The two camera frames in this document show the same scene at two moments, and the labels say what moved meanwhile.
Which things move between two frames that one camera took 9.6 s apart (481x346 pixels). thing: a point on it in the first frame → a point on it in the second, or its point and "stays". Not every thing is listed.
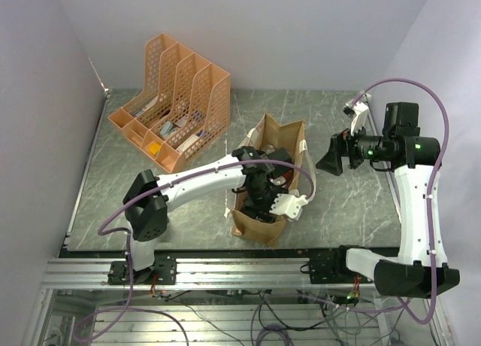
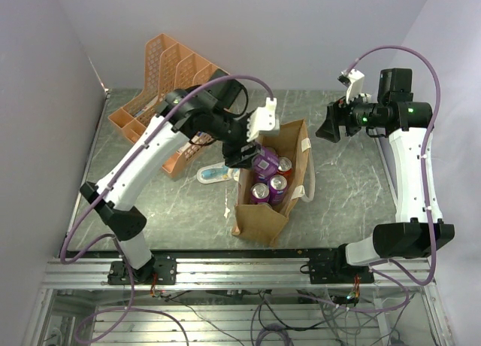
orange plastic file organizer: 184,106 stays
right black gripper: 342,144 → 339,115
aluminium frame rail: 192,274 stays
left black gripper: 250,210 → 234,156
